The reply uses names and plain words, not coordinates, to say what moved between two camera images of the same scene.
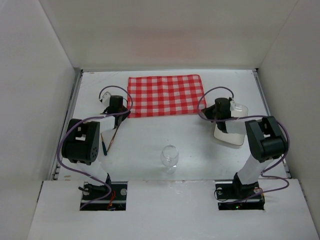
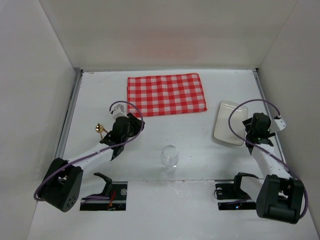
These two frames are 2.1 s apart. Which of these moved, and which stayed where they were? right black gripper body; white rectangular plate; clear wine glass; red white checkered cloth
Moved: right black gripper body
Stayed: red white checkered cloth; clear wine glass; white rectangular plate
